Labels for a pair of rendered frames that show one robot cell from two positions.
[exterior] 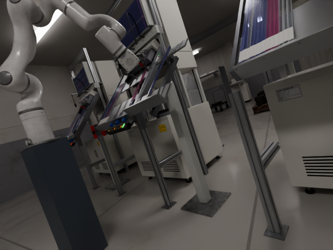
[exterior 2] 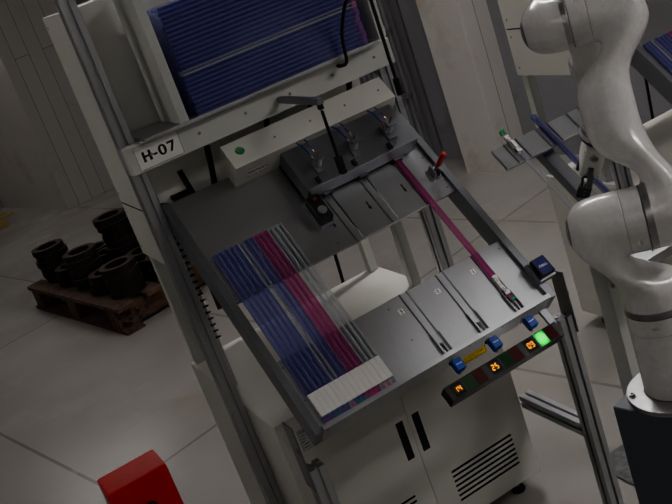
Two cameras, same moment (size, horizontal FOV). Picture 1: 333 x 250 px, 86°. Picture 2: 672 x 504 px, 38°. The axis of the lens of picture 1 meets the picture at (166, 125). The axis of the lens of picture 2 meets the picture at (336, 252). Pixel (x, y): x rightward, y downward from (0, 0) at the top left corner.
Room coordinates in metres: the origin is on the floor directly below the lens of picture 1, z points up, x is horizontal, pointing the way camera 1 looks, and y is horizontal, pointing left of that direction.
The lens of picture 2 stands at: (0.95, 2.40, 1.75)
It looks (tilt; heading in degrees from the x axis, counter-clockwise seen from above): 19 degrees down; 290
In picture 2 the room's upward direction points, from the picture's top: 20 degrees counter-clockwise
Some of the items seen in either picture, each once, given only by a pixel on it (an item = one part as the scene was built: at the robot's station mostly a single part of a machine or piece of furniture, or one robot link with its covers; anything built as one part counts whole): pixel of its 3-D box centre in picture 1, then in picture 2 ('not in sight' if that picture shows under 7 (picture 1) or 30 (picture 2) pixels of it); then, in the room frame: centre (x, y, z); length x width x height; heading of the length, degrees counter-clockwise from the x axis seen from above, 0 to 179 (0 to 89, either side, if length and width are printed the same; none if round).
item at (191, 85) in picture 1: (189, 101); not in sight; (4.85, -0.78, 0.72); 0.79 x 0.65 x 1.43; 145
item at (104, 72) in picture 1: (103, 114); not in sight; (3.03, 0.94, 0.95); 1.33 x 0.82 x 1.90; 133
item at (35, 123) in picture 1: (38, 128); (667, 348); (1.02, 0.69, 0.79); 0.19 x 0.19 x 0.18
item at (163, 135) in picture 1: (174, 142); (364, 423); (1.96, -0.03, 0.31); 0.70 x 0.65 x 0.62; 43
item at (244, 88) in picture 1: (240, 90); not in sight; (7.44, -3.37, 0.53); 2.23 x 0.57 x 1.05; 146
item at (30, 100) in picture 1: (28, 93); (624, 252); (1.05, 0.69, 1.00); 0.19 x 0.12 x 0.24; 3
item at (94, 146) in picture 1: (99, 134); not in sight; (2.89, 1.08, 0.66); 1.01 x 0.73 x 1.31; 133
